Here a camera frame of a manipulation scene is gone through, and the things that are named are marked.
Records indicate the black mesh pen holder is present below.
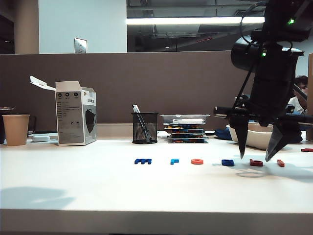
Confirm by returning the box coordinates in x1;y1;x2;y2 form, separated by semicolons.
131;112;159;144

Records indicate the long ceiling light strip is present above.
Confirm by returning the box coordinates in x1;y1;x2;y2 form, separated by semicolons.
126;16;266;25

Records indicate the beige oval pulp bowl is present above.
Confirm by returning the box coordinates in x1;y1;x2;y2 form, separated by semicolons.
226;122;277;150

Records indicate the brown cardboard box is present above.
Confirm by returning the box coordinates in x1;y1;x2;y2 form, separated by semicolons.
305;53;313;141

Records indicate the clear plastic tray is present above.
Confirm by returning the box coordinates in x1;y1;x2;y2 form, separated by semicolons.
160;114;211;126

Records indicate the brown desk partition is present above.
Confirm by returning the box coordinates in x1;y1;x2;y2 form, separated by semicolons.
0;50;255;141

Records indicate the colourful puzzle card tray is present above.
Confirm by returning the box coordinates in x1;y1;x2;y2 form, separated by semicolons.
168;133;207;139
167;138;209;144
164;129;205;134
164;124;205;130

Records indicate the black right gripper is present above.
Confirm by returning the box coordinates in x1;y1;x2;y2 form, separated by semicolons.
214;46;313;162

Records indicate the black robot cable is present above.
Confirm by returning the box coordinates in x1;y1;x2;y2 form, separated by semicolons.
231;2;293;111

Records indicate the brown paper cup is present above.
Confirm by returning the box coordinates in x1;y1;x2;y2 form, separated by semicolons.
2;114;30;146

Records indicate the white earbud case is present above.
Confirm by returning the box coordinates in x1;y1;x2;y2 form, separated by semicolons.
31;134;51;142

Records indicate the white face mask box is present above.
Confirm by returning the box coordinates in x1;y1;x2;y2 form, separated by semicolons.
29;75;98;147

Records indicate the metal wall switch plate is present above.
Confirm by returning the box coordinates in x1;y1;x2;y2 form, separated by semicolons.
74;38;88;54

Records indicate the white marker pen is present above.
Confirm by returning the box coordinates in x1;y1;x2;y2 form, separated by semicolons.
172;118;204;124

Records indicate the clear pen with black tip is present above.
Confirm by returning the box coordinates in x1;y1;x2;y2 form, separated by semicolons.
132;104;151;142

